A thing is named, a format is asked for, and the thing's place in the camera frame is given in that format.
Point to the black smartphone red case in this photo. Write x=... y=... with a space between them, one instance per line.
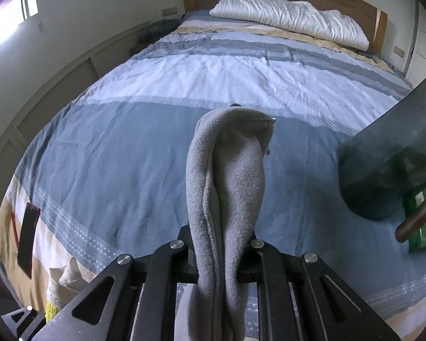
x=25 y=241

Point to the white pillow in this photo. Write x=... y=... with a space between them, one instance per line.
x=299 y=17

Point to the grey fleece cloth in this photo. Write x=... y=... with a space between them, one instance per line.
x=225 y=185

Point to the dark grey cylindrical bin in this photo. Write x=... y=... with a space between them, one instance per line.
x=387 y=159

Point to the yellow white cloth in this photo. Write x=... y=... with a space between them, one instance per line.
x=63 y=286

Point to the white wardrobe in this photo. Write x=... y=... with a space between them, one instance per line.
x=416 y=64

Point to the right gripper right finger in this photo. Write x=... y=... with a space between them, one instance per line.
x=302 y=298

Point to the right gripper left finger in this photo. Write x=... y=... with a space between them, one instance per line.
x=131 y=299

